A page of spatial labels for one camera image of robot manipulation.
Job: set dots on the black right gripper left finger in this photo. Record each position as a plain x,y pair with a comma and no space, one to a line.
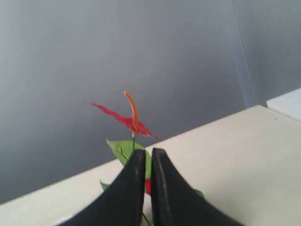
121,204

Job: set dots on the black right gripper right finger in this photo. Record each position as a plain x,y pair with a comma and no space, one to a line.
175,203

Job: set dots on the artificial red anthurium plant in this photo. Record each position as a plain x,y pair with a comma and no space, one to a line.
122,149

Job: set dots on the white side table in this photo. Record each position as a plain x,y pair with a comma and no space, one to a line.
288,104

